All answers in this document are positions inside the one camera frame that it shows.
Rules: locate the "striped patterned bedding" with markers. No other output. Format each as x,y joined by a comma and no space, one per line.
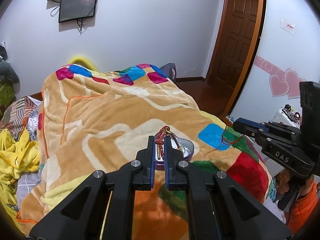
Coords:
20,115

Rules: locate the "yellow cloth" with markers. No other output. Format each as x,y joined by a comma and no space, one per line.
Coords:
16,157

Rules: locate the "orange sleeve forearm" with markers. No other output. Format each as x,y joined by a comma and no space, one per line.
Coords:
301,210

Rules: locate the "colourful patchwork fleece blanket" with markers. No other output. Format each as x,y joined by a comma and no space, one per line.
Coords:
98,121

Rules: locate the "small dark wall monitor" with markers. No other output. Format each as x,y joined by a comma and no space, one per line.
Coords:
76,9

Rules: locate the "grey bag behind bed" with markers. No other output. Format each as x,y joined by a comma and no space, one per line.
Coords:
169,70

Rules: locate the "person's right hand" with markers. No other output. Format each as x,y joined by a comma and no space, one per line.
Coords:
285,189

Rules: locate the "white wardrobe sliding door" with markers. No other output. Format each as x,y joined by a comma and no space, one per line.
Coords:
288,54

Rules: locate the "yellow pillow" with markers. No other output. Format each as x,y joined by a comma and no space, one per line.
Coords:
83,61

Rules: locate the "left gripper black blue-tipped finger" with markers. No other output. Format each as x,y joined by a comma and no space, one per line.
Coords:
269,129

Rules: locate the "pile of clothes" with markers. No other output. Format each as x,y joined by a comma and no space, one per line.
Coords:
9,79

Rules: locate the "purple heart-shaped jewelry box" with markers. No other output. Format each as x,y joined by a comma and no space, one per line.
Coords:
186,147

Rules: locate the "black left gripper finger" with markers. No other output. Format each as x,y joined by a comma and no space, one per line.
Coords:
101,207
217,206
282,151

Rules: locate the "white clutter items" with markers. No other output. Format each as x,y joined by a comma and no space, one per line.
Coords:
286,115

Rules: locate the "brown wooden door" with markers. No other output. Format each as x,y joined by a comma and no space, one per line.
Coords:
231,50

